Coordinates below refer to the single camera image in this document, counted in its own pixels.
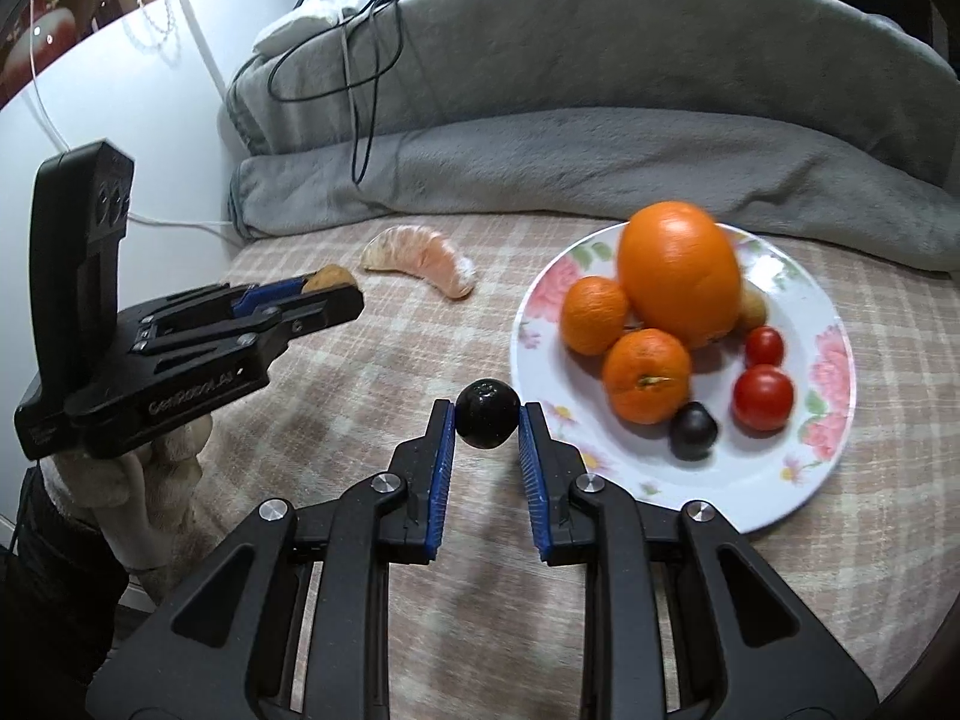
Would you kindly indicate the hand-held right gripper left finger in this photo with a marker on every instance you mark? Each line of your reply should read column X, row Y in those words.
column 442, row 480

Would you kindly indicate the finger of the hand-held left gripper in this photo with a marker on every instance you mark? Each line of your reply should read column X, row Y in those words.
column 270, row 291
column 330, row 305

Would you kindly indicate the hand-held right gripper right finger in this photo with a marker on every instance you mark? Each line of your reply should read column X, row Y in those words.
column 531, row 480

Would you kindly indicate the small brown fruit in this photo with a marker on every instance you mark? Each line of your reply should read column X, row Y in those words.
column 754, row 307
column 328, row 277

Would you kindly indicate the small dark round fruit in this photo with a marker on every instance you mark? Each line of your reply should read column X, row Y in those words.
column 488, row 414
column 692, row 431

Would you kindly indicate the tangerine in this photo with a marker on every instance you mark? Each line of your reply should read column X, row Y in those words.
column 595, row 315
column 646, row 376

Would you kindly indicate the white floral plate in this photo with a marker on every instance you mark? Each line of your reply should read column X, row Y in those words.
column 750, row 480

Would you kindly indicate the large orange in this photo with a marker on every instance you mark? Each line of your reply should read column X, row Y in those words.
column 679, row 277

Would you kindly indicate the red cherry tomato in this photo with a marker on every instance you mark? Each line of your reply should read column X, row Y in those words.
column 764, row 346

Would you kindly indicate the person's left hand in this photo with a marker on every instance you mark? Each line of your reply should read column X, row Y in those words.
column 135, row 495

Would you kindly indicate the peeled tangerine segments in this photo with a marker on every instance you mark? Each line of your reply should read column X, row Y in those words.
column 424, row 255

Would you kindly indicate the white charger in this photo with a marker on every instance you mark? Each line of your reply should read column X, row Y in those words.
column 307, row 15

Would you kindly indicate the grey blanket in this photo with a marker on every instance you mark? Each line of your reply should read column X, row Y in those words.
column 600, row 90

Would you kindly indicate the wall poster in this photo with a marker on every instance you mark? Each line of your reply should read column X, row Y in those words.
column 45, row 30

